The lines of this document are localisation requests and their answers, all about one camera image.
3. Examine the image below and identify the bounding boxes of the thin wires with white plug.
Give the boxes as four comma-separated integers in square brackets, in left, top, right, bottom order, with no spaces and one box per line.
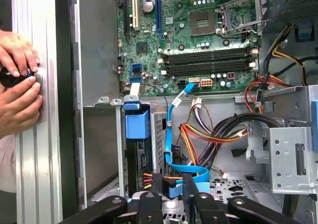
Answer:
[191,97,214,138]

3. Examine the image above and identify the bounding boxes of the person's right hand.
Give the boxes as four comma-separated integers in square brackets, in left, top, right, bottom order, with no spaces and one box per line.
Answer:
[0,77,43,139]

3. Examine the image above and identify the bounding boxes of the coin cell battery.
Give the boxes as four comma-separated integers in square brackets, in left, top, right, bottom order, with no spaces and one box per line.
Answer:
[141,0,155,13]

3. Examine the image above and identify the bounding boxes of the black open PC case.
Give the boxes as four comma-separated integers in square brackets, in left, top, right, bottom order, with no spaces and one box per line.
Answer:
[54,0,318,224]

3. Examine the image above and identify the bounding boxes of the thin locking lever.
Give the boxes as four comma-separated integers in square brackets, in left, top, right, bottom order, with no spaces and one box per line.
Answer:
[218,19,271,36]

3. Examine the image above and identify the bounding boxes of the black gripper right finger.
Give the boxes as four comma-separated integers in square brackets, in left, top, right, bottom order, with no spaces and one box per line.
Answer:
[182,173,303,224]

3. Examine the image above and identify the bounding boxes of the red orange yellow power wire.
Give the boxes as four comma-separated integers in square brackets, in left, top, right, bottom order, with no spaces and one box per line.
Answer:
[143,123,249,190]

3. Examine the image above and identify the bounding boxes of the blue expansion slot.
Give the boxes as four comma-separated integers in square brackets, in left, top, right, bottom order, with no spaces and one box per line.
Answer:
[154,0,164,40]

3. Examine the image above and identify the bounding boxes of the hard disk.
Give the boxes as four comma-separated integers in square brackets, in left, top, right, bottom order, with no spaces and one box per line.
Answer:
[123,101,153,194]

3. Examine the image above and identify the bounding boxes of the red black wire bundle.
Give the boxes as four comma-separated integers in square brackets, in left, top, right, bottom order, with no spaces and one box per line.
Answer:
[244,75,295,110]

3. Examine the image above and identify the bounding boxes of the grey power supply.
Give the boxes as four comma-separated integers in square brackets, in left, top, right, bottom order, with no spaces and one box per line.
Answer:
[259,0,318,35]

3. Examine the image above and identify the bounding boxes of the black RAM slot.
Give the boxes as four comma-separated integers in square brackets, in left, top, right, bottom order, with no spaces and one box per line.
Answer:
[160,61,258,73]
[160,67,258,78]
[160,47,259,60]
[160,54,259,66]

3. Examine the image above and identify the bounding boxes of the round black tool blue ring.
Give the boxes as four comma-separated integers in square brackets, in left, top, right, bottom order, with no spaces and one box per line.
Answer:
[0,66,44,88]

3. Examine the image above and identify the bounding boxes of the blue drive bay latch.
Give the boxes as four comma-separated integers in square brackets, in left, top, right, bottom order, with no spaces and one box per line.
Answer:
[309,84,318,125]

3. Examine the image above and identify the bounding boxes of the metal socket cover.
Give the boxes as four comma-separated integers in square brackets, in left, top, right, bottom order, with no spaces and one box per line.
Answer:
[216,0,269,37]

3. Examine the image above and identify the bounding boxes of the black expansion slot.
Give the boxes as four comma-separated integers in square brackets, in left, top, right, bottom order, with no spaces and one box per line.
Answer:
[122,0,132,39]

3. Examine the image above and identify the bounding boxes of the beige expansion slot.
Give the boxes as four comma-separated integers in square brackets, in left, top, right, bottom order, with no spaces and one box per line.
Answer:
[131,0,140,31]

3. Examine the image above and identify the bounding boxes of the yellow black wire bundle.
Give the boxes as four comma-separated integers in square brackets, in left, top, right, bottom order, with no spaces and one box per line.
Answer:
[263,25,318,85]

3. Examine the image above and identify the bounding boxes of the pale sleeve of person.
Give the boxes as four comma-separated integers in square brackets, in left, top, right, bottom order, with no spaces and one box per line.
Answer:
[0,134,17,192]

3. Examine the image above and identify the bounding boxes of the blue data wire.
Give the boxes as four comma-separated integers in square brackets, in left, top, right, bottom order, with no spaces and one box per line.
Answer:
[163,82,212,200]

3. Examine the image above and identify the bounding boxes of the CPU socket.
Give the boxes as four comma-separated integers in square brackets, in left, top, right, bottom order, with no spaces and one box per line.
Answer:
[190,10,216,37]

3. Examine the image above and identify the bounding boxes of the silver disk bay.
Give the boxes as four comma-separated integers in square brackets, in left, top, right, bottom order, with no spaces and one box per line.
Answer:
[83,96,169,205]

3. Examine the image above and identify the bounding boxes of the silver optical drive bay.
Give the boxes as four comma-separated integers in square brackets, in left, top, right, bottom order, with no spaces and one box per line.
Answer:
[235,84,318,196]

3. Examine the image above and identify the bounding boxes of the green motherboard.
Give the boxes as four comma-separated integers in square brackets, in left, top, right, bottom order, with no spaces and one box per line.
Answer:
[116,0,261,97]

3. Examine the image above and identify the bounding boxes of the person's left hand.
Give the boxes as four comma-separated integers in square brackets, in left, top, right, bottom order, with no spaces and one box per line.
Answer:
[0,30,41,77]

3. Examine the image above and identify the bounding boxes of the small blue plastic clip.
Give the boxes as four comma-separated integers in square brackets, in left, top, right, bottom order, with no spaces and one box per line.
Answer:
[295,25,313,41]

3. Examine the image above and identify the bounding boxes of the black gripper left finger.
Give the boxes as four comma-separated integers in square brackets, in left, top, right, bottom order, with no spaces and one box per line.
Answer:
[58,173,164,224]

